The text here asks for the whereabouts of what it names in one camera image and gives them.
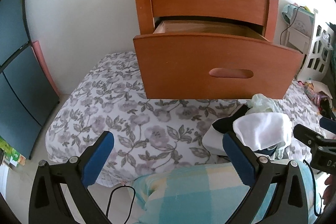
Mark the dark blue cabinet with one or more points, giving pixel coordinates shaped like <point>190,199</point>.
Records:
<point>27,97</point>

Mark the white dollhouse shelf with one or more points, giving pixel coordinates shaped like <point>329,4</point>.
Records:
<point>311,34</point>

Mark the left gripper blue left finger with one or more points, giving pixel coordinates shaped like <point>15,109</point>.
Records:
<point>47,201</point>

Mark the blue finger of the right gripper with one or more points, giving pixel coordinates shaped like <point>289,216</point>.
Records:
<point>328,124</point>
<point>308,136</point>

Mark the plain white sock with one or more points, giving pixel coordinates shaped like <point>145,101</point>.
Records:
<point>264,130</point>

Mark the teal yellow plaid blanket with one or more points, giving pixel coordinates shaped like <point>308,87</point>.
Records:
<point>194,194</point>

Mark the colourful toy pile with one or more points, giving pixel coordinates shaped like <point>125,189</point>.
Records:
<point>317,92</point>

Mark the mint lace underwear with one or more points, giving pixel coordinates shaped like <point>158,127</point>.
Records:
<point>261,104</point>

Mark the person's right hand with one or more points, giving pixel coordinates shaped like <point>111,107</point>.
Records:
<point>329,190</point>

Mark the floral bed sheet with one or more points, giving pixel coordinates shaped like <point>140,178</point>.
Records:
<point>150,136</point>

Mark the pink foam mat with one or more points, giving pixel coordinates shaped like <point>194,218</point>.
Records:
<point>41,60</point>

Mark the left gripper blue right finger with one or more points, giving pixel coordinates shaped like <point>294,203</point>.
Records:
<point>288,203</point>

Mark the white hello kitty sock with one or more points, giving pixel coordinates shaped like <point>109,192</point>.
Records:
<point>213,138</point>

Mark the navy blue garment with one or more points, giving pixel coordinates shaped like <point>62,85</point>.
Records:
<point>268,152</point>

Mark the black toy on towel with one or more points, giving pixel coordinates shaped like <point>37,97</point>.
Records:
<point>326,110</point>

